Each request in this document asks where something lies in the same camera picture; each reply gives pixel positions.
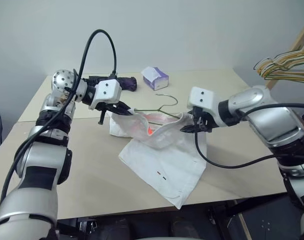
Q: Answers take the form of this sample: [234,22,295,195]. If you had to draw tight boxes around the wooden rack post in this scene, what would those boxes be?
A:
[265,77,280,90]

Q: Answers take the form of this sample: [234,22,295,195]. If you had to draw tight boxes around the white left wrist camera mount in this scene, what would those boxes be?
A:
[88,79,122,111]

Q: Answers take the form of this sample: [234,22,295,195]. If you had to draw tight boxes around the pale wooden clothes hanger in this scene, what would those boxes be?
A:
[290,21,304,55]

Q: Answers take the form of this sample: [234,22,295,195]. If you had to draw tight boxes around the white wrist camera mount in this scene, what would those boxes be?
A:
[88,79,122,111]
[186,86,219,117]

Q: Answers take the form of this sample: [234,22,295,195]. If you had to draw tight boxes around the purple and white tissue box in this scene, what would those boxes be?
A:
[141,66,170,91]

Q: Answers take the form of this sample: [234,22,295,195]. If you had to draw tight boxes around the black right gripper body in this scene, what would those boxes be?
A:
[191,106,214,134]

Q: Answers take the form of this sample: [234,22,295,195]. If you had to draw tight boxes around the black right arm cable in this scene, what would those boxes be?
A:
[193,103,304,168]

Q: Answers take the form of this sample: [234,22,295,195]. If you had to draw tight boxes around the light wooden slat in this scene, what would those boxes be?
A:
[237,212,250,240]

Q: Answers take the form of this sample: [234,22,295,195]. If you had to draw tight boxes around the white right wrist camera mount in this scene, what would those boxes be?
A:
[186,86,219,117]

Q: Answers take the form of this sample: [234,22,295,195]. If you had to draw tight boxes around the white t-shirt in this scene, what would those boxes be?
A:
[108,111,208,210]

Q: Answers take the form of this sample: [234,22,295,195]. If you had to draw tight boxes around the dark purple bundle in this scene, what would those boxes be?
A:
[88,74,138,91]

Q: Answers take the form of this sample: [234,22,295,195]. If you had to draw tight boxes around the bunch of wire hangers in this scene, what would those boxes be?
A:
[253,48,304,73]

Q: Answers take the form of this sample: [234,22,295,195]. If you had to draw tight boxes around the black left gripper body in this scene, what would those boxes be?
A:
[94,100,123,125]

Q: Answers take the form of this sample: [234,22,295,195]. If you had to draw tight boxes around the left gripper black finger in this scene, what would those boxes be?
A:
[109,108,135,116]
[116,101,131,112]

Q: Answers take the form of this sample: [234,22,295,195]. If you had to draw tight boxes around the black table frame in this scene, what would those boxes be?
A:
[55,193,295,240]

